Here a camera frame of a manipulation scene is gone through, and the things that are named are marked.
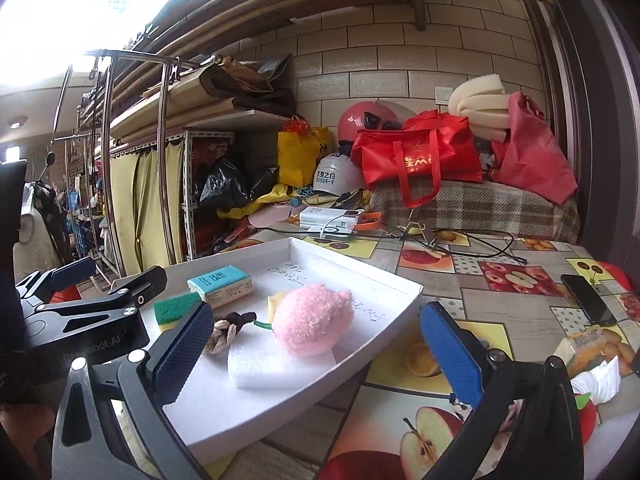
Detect braided brown rope toy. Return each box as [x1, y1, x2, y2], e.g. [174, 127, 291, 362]
[204, 312, 257, 354]

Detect white foam block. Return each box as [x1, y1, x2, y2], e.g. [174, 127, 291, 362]
[227, 330, 335, 389]

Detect pink fluffy plush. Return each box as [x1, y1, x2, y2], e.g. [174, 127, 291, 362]
[271, 284, 355, 358]

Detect red plush apple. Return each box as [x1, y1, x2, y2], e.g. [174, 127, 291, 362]
[574, 393, 598, 445]

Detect white cloth roll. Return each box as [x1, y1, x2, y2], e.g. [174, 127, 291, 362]
[570, 356, 622, 405]

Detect green yellow sponge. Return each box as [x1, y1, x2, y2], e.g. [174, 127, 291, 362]
[153, 292, 201, 330]

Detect black smartphone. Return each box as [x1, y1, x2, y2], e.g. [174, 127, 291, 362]
[561, 274, 616, 326]

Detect fruit pattern tablecloth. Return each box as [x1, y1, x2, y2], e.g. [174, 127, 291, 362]
[207, 229, 639, 479]

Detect teal tissue pack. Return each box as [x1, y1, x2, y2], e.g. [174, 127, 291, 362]
[186, 266, 254, 309]

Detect red cushion stool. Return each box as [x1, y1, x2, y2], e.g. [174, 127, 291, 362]
[599, 261, 632, 292]

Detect yellow curtain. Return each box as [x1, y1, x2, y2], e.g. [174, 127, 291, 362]
[111, 142, 184, 275]

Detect white cardboard tray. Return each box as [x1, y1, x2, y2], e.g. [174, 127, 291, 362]
[112, 235, 426, 466]

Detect plaid covered bench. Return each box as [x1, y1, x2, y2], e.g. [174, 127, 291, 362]
[369, 181, 580, 244]

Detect black garbage bag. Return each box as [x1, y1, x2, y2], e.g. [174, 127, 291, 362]
[194, 157, 279, 211]

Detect metal storage shelf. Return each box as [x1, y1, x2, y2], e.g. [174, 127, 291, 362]
[106, 54, 296, 271]

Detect metal clothes rack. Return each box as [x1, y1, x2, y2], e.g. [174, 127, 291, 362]
[52, 49, 200, 278]

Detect white power bank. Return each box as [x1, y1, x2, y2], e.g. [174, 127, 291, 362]
[298, 206, 363, 235]

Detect red tote bag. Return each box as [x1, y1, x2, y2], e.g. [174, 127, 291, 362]
[350, 110, 483, 209]

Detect yellow shopping bag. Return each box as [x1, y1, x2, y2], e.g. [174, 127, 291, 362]
[277, 116, 334, 188]

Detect white helmet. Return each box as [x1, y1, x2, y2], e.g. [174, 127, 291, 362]
[312, 153, 367, 196]

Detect cream foam stack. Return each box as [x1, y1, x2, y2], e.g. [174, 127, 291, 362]
[448, 74, 510, 143]

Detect pink helmet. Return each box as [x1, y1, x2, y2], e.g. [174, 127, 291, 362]
[337, 101, 401, 142]

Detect brown door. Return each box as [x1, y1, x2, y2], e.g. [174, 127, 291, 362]
[525, 0, 639, 283]

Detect black cable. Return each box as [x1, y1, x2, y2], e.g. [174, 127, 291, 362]
[254, 224, 528, 266]

